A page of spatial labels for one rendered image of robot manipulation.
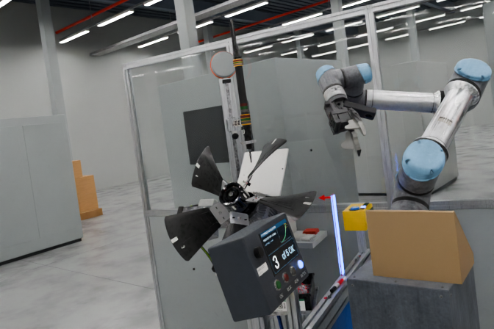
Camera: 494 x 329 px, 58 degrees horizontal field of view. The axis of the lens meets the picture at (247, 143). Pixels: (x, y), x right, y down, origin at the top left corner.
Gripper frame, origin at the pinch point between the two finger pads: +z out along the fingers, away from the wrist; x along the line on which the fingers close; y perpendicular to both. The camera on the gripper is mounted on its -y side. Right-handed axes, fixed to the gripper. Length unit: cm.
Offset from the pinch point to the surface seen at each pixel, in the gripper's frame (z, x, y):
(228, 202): -16, -50, 47
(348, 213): -3, -60, -4
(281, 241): 30.9, 11.6, 36.5
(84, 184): -463, -678, 330
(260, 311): 48, 16, 46
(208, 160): -45, -57, 52
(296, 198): -8.6, -45.3, 19.1
